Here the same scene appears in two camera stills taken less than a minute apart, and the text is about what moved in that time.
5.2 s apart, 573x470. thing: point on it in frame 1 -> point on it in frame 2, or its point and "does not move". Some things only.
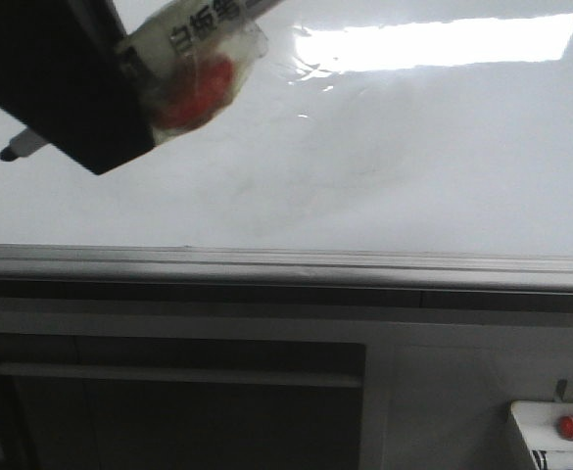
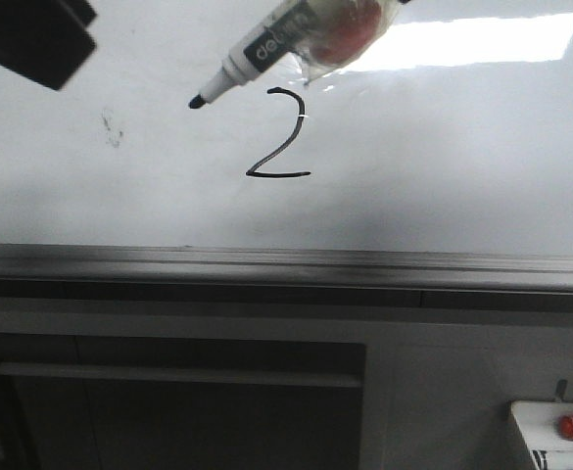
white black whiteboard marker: [194, 56] -> [322, 35]
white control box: [549, 450] does not move
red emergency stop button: [570, 427] does not move
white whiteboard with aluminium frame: [391, 155] does not move
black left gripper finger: [63, 70] -> [47, 40]
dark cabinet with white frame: [48, 401] does not move
